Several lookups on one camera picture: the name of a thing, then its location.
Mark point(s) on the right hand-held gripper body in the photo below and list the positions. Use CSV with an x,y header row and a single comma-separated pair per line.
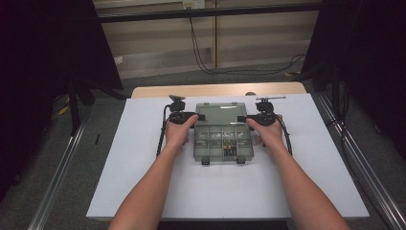
x,y
265,108

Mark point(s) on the person's right hand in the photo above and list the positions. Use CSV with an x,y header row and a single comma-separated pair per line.
x,y
271,135

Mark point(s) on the black metal stand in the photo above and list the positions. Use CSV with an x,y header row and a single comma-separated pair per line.
x,y
74,108

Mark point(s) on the white wall power outlet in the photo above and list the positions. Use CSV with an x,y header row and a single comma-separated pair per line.
x,y
193,4

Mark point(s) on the small metal parts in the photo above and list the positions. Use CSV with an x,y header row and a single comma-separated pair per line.
x,y
229,136
202,137
243,136
217,136

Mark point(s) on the small white wall outlet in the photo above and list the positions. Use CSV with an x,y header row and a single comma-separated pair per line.
x,y
118,60

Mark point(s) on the black curtain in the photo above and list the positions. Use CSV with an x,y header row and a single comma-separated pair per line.
x,y
367,64
38,64

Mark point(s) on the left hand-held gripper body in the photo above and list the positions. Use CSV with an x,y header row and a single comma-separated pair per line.
x,y
178,107

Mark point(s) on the round brown table cap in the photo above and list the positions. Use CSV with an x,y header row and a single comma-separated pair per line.
x,y
250,94

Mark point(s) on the metal floor rail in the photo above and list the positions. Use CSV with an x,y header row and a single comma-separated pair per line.
x,y
54,179
376,188

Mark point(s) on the transparent grey compartment storage box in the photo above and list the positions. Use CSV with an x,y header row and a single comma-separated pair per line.
x,y
220,113

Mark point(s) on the person's left hand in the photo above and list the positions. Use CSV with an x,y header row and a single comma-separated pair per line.
x,y
177,134

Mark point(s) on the black horizontal bar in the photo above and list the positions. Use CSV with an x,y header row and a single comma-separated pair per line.
x,y
159,15

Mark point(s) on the white table cover sheet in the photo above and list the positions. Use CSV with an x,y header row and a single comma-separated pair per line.
x,y
127,159

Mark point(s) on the light wooden table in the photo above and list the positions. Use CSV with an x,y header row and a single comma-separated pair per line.
x,y
217,89

